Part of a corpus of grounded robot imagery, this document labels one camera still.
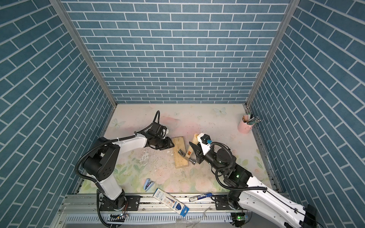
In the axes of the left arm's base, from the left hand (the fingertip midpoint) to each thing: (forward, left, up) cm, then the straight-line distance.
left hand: (175, 147), depth 91 cm
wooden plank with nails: (+3, -2, 0) cm, 3 cm away
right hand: (-10, -11, +23) cm, 28 cm away
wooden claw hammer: (-10, -9, +15) cm, 20 cm away
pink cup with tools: (+15, -48, +8) cm, 51 cm away
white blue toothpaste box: (-31, 0, -1) cm, 31 cm away
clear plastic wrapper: (-39, -10, -4) cm, 40 cm away
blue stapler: (-22, +14, -2) cm, 26 cm away
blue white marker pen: (-29, -13, -2) cm, 32 cm away
